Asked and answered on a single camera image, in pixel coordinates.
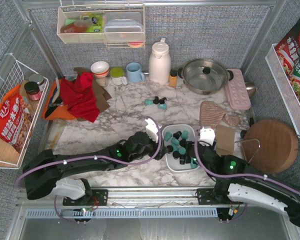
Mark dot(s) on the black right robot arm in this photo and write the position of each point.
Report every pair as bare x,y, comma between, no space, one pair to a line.
238,181

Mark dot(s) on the clear wine glass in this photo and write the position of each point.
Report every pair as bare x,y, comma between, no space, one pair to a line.
153,86

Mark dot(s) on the orange tray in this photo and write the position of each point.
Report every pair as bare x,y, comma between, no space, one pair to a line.
54,107

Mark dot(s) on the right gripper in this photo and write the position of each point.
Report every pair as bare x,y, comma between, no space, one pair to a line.
193,150

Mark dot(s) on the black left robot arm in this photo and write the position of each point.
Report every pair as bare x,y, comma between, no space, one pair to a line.
50,173

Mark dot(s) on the red jam jar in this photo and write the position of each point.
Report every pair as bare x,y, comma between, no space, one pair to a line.
33,91

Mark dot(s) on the glass jar green lid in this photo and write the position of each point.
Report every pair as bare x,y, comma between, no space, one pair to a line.
118,77

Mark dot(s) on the yellow spice bottle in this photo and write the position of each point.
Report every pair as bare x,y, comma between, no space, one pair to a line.
173,78

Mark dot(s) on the red cloth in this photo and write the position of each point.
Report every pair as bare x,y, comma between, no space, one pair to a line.
69,96

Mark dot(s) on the metal ladle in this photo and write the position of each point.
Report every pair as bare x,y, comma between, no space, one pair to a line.
251,88

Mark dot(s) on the teal coffee capsule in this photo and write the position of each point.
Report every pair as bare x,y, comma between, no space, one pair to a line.
182,151
194,163
175,148
168,135
185,135
162,106
175,141
148,102

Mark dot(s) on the small glass jar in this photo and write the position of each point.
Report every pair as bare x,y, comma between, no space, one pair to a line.
103,81

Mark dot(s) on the round wooden cutting board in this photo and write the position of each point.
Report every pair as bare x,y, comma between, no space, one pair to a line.
271,146

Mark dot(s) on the small dark jar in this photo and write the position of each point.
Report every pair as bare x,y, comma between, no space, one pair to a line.
39,79

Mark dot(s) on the white mesh side basket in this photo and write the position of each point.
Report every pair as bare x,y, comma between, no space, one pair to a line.
288,96

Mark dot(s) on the light blue mug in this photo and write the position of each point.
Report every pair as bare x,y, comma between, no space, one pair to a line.
134,73

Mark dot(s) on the brown felt mat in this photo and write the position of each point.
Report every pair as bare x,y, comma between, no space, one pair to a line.
102,95

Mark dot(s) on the pink egg tray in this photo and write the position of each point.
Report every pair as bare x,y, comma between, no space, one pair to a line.
236,92

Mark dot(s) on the white orange striped bowl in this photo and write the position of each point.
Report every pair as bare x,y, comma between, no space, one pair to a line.
100,69

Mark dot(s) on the white thermos jug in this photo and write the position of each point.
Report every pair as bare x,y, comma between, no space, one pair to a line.
160,62

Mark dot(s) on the white storage basket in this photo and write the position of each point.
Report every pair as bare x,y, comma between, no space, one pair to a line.
173,164

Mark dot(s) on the clear plastic container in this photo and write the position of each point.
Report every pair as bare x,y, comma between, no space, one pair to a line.
121,27

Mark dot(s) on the striped brown mat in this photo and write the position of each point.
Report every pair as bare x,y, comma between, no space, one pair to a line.
211,115

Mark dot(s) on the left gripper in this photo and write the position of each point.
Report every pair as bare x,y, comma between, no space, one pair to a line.
159,152

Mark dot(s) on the steel pot with lid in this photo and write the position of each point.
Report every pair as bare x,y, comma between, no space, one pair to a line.
205,76

